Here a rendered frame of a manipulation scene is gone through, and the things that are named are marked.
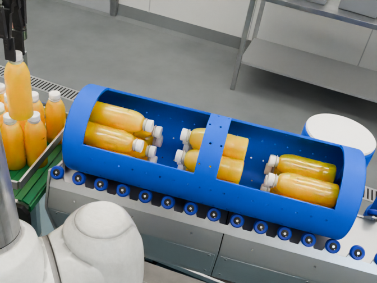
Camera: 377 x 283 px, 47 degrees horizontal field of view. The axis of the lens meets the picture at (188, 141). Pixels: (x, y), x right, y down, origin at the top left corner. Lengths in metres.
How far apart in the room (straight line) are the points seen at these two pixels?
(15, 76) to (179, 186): 0.56
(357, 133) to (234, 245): 0.73
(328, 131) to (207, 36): 3.26
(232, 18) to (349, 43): 1.20
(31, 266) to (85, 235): 0.10
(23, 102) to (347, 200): 0.96
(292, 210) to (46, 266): 0.71
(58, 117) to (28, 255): 0.88
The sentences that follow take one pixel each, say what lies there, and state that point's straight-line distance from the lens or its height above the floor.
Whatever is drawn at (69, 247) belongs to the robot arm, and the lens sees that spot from 0.86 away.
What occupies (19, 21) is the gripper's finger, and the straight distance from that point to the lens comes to 1.30.
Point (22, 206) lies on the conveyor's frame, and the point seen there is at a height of 0.90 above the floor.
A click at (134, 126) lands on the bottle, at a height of 1.16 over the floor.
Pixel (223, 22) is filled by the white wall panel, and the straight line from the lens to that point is 4.83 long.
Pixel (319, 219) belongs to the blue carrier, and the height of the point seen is 1.09.
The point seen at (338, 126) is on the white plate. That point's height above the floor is 1.04.
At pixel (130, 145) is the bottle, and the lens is 1.35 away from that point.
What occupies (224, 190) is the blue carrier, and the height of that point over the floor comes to 1.10.
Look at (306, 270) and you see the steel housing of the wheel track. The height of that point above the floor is 0.86.
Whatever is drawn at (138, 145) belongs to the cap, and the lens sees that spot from 1.34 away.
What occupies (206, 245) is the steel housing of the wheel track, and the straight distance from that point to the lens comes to 1.45.
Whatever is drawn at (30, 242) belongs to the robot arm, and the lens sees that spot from 0.83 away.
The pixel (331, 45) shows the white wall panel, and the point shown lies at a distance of 4.71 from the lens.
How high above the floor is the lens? 1.94
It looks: 36 degrees down
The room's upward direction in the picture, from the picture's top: 10 degrees clockwise
